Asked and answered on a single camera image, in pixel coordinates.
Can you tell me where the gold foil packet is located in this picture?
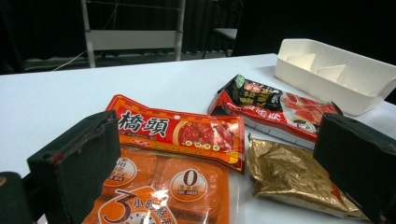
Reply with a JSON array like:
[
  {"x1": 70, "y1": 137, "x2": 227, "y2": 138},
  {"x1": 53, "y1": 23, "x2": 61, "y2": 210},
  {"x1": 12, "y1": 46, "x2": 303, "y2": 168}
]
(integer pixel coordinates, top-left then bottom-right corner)
[{"x1": 247, "y1": 133, "x2": 370, "y2": 222}]

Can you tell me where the white floor cable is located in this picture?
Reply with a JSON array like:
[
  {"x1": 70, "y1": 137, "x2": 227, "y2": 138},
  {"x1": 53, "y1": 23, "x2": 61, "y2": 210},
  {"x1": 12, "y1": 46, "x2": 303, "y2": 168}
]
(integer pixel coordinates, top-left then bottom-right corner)
[{"x1": 50, "y1": 49, "x2": 88, "y2": 72}]

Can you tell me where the white divided plastic box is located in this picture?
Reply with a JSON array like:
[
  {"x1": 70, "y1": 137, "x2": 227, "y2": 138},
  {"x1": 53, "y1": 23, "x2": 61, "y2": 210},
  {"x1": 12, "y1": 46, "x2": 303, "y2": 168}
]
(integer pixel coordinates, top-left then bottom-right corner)
[{"x1": 274, "y1": 37, "x2": 396, "y2": 117}]

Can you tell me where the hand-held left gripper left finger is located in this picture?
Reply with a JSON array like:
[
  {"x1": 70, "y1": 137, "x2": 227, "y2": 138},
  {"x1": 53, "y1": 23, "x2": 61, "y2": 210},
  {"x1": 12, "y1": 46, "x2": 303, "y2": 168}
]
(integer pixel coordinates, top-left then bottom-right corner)
[{"x1": 26, "y1": 109, "x2": 122, "y2": 224}]

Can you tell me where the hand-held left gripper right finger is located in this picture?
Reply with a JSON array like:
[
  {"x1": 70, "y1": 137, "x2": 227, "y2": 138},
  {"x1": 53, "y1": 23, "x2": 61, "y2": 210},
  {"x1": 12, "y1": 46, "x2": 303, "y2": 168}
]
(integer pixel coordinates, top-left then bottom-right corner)
[{"x1": 312, "y1": 112, "x2": 396, "y2": 224}]

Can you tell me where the black chair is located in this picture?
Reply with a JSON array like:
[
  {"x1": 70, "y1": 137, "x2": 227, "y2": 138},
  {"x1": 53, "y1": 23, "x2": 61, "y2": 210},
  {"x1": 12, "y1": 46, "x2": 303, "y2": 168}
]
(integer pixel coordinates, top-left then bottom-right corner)
[{"x1": 202, "y1": 0, "x2": 244, "y2": 60}]

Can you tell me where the red and black snack packet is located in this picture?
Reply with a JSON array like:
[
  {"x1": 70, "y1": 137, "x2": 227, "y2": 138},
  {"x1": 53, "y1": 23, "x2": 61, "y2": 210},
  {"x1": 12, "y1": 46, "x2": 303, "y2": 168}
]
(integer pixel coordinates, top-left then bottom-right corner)
[{"x1": 207, "y1": 74, "x2": 344, "y2": 150}]

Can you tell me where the orange snack packet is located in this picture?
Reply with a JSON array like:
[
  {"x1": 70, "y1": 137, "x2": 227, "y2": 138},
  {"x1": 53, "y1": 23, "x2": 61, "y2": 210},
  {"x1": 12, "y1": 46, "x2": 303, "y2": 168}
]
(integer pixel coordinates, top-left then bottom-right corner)
[{"x1": 81, "y1": 144, "x2": 233, "y2": 224}]

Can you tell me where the white metal desk frame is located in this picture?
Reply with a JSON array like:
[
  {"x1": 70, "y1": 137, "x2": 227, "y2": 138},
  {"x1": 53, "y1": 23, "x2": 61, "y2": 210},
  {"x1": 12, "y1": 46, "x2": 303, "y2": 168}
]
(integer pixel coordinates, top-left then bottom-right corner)
[{"x1": 79, "y1": 0, "x2": 187, "y2": 69}]

